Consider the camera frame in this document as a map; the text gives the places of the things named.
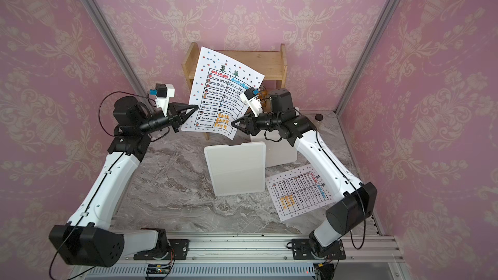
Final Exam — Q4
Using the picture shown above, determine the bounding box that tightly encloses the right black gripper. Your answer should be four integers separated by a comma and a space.
233, 109, 285, 138

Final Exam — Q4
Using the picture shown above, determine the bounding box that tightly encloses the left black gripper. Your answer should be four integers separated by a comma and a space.
137, 103, 198, 136

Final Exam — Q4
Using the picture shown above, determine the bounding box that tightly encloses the paper menu sheet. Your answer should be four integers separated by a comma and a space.
265, 165, 333, 222
181, 47, 265, 139

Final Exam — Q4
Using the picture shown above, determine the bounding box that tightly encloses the white rack board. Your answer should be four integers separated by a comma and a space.
250, 130, 298, 168
204, 142, 266, 197

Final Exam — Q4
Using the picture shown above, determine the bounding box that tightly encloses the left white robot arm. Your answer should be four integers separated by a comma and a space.
49, 96, 198, 267

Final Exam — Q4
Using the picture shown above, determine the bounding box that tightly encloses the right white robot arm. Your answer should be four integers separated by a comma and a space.
232, 88, 377, 258

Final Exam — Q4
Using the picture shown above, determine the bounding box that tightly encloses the orange soda can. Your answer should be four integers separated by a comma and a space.
258, 86, 271, 111

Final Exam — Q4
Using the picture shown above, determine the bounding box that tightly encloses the wooden two-tier shelf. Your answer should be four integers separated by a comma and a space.
182, 42, 289, 141

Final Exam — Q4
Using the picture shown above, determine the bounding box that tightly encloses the small dark-capped spice bottle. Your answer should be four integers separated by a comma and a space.
313, 114, 324, 128

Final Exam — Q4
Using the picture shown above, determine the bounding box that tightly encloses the small green circuit board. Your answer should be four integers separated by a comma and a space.
145, 264, 172, 276

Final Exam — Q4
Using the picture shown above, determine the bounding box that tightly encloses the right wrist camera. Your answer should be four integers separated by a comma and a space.
239, 87, 263, 116

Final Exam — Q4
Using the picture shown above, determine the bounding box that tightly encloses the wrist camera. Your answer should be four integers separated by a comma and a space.
239, 87, 263, 116
149, 84, 175, 116

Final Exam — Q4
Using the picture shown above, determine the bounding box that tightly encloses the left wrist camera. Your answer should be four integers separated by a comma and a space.
149, 84, 175, 116

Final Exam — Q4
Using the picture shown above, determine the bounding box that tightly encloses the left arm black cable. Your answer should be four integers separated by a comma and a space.
96, 91, 156, 139

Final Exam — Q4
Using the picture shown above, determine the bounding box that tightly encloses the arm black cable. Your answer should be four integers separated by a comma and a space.
348, 201, 367, 250
96, 91, 156, 139

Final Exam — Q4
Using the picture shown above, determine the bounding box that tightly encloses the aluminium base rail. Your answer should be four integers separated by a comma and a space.
69, 217, 409, 280

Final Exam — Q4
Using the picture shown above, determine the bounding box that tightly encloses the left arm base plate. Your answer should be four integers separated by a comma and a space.
134, 239, 189, 261

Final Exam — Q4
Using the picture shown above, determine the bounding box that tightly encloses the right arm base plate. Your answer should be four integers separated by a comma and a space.
286, 239, 346, 261

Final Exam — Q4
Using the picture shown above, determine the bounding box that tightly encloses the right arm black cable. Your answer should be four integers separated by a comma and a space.
348, 201, 367, 250

